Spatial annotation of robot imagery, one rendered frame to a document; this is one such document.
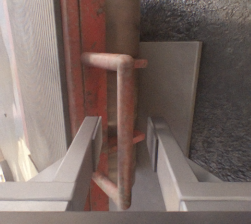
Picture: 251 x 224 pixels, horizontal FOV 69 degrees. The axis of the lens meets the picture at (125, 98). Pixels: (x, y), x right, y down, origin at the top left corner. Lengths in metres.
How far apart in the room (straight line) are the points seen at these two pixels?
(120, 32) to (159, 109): 0.11
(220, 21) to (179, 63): 0.06
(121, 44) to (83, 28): 0.06
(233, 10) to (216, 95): 0.08
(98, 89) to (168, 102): 0.10
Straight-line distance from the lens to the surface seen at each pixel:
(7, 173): 3.45
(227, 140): 0.23
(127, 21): 0.22
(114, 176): 0.28
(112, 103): 0.23
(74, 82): 0.17
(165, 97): 0.25
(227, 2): 0.22
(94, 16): 0.18
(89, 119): 0.15
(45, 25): 0.20
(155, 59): 0.25
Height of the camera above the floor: 0.20
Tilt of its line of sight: 39 degrees down
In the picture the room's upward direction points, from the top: 103 degrees counter-clockwise
